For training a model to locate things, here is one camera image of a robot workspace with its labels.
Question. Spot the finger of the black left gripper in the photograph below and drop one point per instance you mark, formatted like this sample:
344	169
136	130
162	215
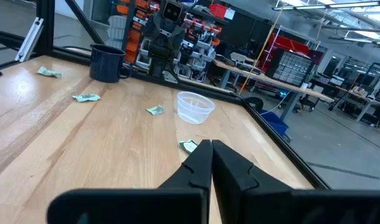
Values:
152	28
179	35

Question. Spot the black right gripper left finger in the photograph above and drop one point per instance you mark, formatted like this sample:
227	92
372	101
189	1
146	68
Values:
177	205

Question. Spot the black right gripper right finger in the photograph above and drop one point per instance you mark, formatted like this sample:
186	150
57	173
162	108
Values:
245	199

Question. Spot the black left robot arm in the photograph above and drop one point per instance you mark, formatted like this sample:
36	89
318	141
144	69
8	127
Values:
160	54

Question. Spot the parts bin shelf rack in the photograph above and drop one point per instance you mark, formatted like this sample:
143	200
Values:
199	37

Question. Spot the red storage bin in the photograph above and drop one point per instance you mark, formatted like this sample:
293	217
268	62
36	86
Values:
217	11

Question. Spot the white paper label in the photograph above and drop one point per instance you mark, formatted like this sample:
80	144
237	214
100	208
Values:
229	14

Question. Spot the dark blue enamel mug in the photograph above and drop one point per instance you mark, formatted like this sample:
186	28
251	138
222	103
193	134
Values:
105	65

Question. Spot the blue plastic bin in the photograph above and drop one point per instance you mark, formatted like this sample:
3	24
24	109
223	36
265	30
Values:
275	124

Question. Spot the clear plastic bowl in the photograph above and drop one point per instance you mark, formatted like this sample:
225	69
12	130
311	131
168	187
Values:
194	114

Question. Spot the long wooden workbench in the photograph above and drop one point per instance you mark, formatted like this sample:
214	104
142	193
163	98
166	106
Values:
270	80

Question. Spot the red shelf cabinet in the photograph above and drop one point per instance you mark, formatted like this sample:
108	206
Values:
286	43

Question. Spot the grey small drawer cabinet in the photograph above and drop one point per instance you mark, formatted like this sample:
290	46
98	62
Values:
292	68

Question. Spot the silver aluminium extrusion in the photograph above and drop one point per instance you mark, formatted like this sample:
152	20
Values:
29	39

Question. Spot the wooden workbench with equipment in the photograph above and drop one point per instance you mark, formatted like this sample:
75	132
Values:
360	96

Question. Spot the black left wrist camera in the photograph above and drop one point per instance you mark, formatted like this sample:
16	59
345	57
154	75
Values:
172	11

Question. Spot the silver metal bracket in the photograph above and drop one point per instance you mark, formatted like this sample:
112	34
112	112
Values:
170	76

